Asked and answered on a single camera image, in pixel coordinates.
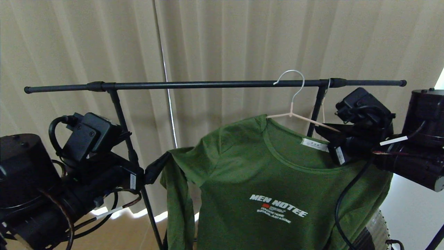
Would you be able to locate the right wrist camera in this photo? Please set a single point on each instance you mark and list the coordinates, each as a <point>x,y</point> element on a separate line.
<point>364,107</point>

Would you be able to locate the pink clothes hanger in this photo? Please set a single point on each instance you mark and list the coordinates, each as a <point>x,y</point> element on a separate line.
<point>293,104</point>
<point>323,111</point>

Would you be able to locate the white laundry basket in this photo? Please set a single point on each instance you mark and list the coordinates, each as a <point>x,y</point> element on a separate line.
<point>376,232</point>

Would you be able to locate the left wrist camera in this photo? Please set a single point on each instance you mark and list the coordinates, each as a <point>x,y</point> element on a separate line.
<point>88,135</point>

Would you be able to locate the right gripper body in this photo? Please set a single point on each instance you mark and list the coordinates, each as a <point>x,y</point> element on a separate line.
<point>409,163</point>

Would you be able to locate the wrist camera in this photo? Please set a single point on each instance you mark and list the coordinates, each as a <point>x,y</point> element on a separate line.
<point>88,135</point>
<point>364,107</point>

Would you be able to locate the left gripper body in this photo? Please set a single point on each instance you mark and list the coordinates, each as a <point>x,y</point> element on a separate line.
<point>104,180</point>

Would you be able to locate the beige curtain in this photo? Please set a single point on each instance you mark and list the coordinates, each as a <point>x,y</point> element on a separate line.
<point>225,34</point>

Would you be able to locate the green long-sleeved shirt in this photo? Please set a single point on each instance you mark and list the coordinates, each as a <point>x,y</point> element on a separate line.
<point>249,166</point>

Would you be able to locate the black clothes rack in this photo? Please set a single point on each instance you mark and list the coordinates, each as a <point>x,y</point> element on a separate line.
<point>208,84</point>

